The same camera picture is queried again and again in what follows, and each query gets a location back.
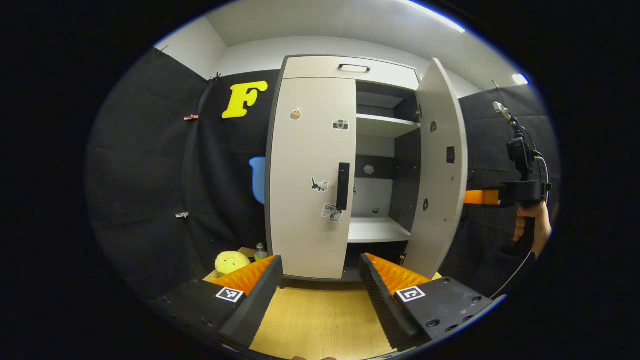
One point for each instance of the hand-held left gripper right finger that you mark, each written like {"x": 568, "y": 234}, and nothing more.
{"x": 385, "y": 305}

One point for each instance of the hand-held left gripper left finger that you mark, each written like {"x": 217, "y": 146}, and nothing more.
{"x": 257, "y": 305}

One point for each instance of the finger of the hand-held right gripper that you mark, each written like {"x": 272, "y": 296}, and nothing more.
{"x": 481, "y": 197}

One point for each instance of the beige cabinet door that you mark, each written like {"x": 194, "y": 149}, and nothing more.
{"x": 440, "y": 225}
{"x": 305, "y": 235}

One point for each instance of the beige double-door shoe cabinet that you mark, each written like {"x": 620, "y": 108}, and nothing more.
{"x": 315, "y": 67}

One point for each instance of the white cabinet shelf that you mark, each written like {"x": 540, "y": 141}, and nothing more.
{"x": 377, "y": 230}
{"x": 382, "y": 125}

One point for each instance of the yellow plush toy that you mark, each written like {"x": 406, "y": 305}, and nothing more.
{"x": 231, "y": 262}

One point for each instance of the small clear bottle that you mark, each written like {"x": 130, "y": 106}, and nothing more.
{"x": 261, "y": 253}

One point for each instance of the small ceiling light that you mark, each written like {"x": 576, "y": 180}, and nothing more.
{"x": 520, "y": 79}

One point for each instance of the black backdrop cloth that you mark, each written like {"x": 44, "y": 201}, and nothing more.
{"x": 140, "y": 175}

